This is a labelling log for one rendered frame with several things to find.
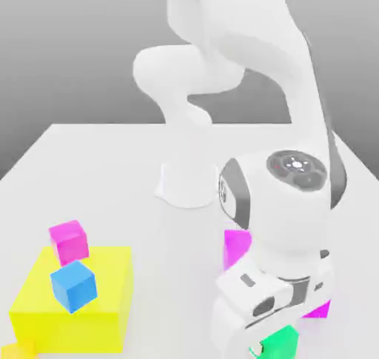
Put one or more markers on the small orange cube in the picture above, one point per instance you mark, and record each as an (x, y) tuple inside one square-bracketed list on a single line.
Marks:
[(16, 352)]

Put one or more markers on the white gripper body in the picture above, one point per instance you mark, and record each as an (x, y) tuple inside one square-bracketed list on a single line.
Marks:
[(229, 338)]

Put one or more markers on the small green cube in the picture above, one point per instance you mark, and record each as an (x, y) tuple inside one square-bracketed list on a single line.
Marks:
[(279, 344)]

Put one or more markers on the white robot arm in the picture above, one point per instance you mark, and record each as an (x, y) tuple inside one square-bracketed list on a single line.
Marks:
[(278, 205)]

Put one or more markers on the large yellow box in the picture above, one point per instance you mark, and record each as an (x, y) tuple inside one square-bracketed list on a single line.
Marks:
[(97, 311)]

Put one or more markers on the large magenta box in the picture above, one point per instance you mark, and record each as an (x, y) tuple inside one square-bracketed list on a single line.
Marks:
[(235, 246)]

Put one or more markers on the small blue cube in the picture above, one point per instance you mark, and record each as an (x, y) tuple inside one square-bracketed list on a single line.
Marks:
[(74, 288)]

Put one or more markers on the small magenta cube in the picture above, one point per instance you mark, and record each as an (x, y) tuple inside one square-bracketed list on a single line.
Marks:
[(71, 243)]

